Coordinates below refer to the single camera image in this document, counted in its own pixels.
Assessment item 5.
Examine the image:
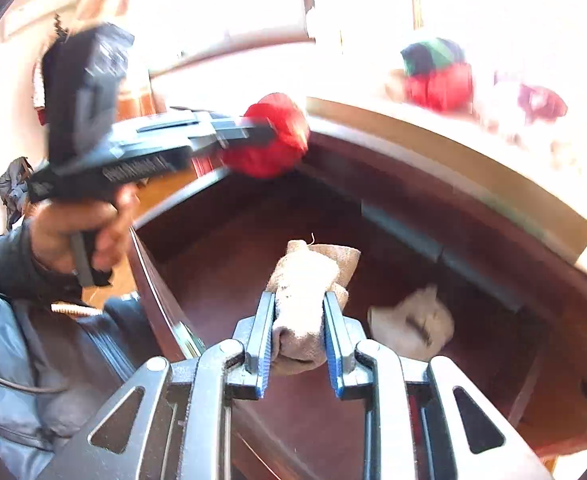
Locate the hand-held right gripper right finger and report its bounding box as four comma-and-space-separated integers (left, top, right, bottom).
323, 290, 554, 480

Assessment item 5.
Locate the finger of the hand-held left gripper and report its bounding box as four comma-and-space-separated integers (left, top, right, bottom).
200, 114, 274, 134
208, 129, 277, 154

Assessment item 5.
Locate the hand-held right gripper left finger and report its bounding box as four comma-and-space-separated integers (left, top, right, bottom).
38, 291, 277, 480

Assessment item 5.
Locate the red underwear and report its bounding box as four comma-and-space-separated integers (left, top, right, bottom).
222, 92, 311, 179
403, 62, 474, 113

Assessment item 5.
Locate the beige knitted sock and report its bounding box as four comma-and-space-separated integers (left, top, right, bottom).
264, 239, 363, 377

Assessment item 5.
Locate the dark wooden drawer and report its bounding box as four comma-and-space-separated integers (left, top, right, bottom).
213, 125, 587, 471
128, 165, 549, 480

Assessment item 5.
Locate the green navy underwear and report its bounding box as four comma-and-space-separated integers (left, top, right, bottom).
400, 37, 469, 78

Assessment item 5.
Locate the pinkish white underwear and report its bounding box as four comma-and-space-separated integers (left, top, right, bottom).
473, 72, 529, 136

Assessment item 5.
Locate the person's left forearm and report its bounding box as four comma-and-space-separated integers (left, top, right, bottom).
0, 225, 81, 306

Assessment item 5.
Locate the person's left hand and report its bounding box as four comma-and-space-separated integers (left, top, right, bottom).
26, 185, 142, 273

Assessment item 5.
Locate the white sock with dark marks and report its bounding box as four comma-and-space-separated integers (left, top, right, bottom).
367, 285, 455, 361

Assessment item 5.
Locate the grey hanging cloth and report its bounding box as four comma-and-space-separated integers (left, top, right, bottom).
0, 157, 35, 231

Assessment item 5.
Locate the person's dark trouser leg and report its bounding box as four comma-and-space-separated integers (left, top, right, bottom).
48, 295, 184, 391

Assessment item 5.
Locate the wicker basket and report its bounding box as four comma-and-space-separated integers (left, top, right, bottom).
53, 302, 105, 319

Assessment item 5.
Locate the person's grey jacket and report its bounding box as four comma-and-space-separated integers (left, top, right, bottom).
0, 287, 124, 480

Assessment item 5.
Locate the dark red cloth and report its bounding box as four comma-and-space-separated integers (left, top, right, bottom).
518, 82, 569, 123

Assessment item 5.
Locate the grey drawer rail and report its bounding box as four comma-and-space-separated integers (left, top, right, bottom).
361, 200, 524, 312

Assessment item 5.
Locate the black cable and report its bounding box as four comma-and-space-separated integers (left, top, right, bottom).
0, 362, 71, 395

